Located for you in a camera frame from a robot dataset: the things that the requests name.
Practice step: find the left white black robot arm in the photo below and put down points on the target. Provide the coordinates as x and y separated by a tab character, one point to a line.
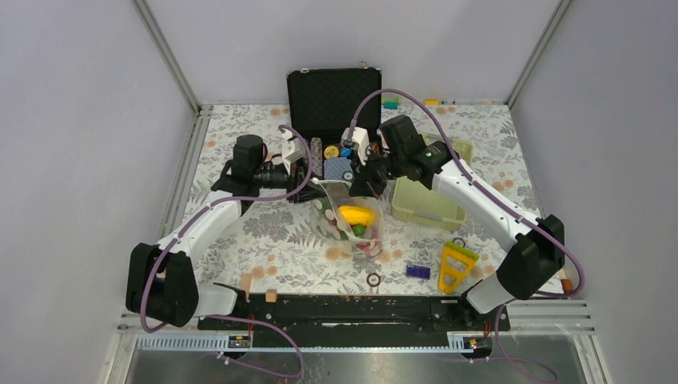
161	286

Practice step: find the clear dotted zip top bag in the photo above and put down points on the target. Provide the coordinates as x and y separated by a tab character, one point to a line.
328	223

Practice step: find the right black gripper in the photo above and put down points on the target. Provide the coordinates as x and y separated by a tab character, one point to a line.
364	184

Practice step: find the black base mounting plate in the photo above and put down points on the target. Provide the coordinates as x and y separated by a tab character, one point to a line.
334	321

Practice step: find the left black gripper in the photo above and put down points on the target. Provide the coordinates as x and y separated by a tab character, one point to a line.
298	172

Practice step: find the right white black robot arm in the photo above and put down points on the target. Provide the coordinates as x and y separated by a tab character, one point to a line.
533	245

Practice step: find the green toy block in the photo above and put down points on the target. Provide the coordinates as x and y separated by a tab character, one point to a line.
392	103

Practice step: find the small wooden cube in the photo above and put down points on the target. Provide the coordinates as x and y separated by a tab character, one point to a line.
271	295

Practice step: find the brown wooden peg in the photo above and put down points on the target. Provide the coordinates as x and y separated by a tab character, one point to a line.
566	283

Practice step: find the yellow triangular plastic tool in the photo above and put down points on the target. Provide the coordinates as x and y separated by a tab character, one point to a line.
456	264

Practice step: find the yellow toy corn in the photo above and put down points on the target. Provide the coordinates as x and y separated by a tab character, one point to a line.
357	215

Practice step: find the floral table mat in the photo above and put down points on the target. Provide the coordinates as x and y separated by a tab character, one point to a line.
273	241

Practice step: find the wooden cone block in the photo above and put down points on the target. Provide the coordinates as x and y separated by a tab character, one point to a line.
245	284

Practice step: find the black poker chip case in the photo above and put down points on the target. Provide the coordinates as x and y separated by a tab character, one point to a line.
322	103

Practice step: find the green plastic basket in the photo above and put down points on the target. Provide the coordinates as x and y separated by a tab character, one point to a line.
413	202

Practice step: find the blue toy brick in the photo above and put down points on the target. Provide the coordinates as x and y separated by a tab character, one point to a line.
415	271

